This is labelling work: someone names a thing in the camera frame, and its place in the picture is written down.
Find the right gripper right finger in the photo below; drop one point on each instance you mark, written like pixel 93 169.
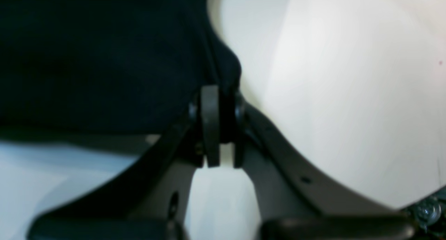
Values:
pixel 297 200

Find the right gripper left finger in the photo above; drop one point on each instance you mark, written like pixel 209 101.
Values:
pixel 148 200

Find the black T-shirt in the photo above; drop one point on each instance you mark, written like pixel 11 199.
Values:
pixel 107 66

